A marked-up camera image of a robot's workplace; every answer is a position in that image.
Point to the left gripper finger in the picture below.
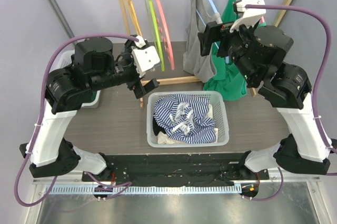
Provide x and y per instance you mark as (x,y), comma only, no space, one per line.
(150,85)
(139,92)

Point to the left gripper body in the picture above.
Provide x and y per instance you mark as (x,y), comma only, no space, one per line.
(125,71)

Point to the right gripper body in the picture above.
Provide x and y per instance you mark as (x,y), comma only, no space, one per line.
(219,35)

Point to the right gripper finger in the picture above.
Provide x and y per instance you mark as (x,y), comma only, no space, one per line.
(205,43)
(213,32)

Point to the light blue hanger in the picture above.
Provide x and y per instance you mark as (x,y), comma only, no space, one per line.
(204,11)

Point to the grey tank top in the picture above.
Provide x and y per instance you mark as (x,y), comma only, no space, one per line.
(193,63)

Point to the black tank top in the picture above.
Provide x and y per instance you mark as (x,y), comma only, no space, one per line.
(156,128)

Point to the striped blue white tank top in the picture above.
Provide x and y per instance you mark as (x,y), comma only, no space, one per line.
(186,118)

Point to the coral pink hanger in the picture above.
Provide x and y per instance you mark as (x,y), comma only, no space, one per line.
(164,31)

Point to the yellow plastic hanger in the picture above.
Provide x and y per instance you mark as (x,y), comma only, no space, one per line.
(133,17)

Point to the lime green hanger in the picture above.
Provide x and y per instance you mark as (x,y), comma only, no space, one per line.
(155,31)

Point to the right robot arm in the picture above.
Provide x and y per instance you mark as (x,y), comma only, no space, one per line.
(258,52)

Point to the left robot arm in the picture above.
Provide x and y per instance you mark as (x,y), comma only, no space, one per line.
(93,68)

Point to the green tank top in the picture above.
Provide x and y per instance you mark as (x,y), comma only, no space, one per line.
(228,81)

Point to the green cloth in basket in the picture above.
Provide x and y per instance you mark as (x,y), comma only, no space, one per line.
(93,97)

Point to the white centre laundry basket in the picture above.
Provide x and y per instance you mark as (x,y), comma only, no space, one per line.
(218,114)

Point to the white laundry basket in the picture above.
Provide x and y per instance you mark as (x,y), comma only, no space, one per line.
(218,114)
(64,60)

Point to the white left laundry basket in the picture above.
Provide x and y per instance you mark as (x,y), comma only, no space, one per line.
(64,60)

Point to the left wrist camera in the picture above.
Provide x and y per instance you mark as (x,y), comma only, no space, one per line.
(145,56)

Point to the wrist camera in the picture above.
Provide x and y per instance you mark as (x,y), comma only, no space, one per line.
(247,16)
(145,56)

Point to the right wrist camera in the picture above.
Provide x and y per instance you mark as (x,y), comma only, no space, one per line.
(247,16)

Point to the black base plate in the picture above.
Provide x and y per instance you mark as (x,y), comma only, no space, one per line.
(178,170)

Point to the slotted cable duct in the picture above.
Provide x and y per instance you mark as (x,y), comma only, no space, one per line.
(95,189)

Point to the grey corner frame post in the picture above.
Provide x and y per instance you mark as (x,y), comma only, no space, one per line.
(61,18)

